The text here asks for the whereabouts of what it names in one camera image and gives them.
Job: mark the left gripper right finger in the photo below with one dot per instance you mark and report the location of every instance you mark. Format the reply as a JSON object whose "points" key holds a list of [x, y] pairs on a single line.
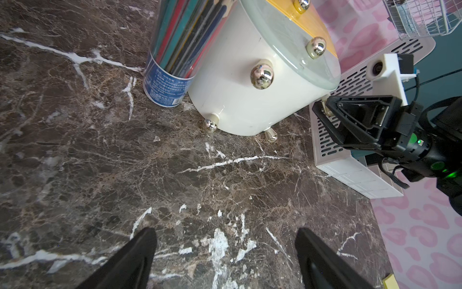
{"points": [[321, 268]]}

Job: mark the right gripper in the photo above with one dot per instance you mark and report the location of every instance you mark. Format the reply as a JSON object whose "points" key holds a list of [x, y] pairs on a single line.
{"points": [[375, 123]]}

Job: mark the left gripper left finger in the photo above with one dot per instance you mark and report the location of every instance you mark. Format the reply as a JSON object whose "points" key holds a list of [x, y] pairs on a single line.
{"points": [[129, 268]]}

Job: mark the white drawer cabinet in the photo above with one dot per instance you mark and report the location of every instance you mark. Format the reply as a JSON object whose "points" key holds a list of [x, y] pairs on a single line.
{"points": [[270, 59]]}

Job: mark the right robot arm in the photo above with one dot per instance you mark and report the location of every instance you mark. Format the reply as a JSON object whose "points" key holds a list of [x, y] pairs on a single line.
{"points": [[443, 122]]}

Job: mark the yellow sticky note pad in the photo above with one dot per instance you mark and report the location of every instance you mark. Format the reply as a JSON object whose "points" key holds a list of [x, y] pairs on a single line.
{"points": [[390, 282]]}

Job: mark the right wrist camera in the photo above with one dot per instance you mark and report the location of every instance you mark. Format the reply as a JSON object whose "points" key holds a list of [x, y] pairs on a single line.
{"points": [[388, 72]]}

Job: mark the white wire wall shelf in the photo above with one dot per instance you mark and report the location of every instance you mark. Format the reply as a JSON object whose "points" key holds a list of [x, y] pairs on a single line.
{"points": [[415, 19]]}

